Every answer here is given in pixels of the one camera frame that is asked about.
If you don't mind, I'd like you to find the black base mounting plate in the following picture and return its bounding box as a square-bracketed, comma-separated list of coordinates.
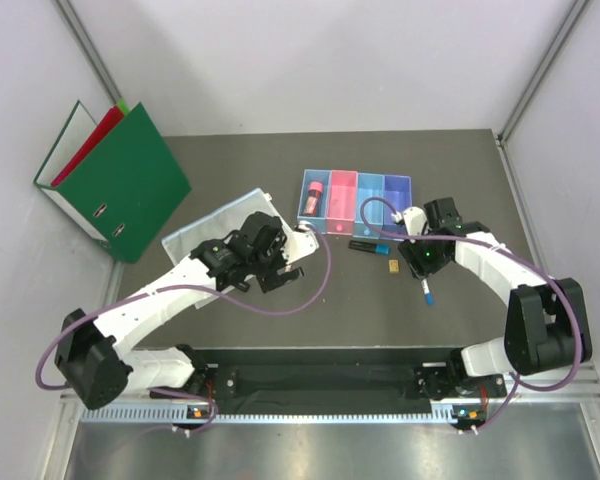
[149, 344, 509, 401]

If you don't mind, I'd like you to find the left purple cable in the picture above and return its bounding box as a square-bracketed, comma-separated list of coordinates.
[34, 223, 332, 436]

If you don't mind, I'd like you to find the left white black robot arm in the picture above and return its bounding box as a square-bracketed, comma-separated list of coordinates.
[54, 211, 318, 410]

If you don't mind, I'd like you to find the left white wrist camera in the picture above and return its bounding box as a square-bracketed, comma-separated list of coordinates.
[282, 221, 319, 264]

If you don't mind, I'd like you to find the light blue drawer bin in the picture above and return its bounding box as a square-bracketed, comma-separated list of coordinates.
[353, 172, 386, 239]
[297, 169, 331, 234]

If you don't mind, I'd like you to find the blue capped black highlighter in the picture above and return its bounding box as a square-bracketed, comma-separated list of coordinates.
[348, 240, 390, 255]

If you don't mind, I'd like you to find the clear mesh zipper pouch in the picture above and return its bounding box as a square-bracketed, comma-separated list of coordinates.
[149, 189, 287, 314]

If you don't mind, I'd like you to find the slotted grey cable duct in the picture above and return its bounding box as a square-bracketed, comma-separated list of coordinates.
[80, 401, 459, 426]

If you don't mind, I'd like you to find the right aluminium corner post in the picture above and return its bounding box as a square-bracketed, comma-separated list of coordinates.
[497, 0, 594, 144]

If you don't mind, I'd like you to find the pink drawer bin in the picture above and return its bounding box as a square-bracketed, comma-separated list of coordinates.
[326, 170, 358, 235]

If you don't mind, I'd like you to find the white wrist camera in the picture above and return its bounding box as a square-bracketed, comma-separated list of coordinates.
[391, 206, 427, 236]
[282, 221, 319, 264]

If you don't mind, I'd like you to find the white blue whiteboard marker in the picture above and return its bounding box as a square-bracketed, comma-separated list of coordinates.
[420, 279, 434, 306]

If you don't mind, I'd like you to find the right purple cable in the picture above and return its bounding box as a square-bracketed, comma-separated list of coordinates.
[360, 197, 584, 435]

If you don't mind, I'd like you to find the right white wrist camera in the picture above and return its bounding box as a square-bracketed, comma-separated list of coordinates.
[391, 206, 427, 236]

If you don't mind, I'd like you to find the red folder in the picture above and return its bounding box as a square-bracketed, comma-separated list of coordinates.
[51, 106, 125, 187]

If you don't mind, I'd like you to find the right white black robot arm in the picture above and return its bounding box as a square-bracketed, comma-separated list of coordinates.
[391, 197, 593, 396]

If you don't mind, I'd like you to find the green lever arch binder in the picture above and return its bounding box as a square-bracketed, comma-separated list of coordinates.
[33, 102, 191, 263]

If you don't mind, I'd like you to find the pink capped crayon tube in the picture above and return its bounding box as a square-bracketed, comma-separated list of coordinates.
[303, 181, 324, 216]

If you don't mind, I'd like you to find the purple drawer bin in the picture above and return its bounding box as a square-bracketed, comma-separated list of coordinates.
[381, 175, 412, 234]

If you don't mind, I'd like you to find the left aluminium corner post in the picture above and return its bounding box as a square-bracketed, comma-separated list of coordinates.
[51, 0, 122, 104]

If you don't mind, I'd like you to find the white peach pencil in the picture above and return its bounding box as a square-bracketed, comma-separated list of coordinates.
[277, 265, 294, 275]

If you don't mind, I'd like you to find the purple cable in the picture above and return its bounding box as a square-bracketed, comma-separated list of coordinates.
[34, 223, 332, 436]
[360, 197, 584, 435]

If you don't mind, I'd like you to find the aluminium corner post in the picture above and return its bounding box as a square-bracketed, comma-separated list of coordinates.
[51, 0, 122, 104]
[497, 0, 594, 144]

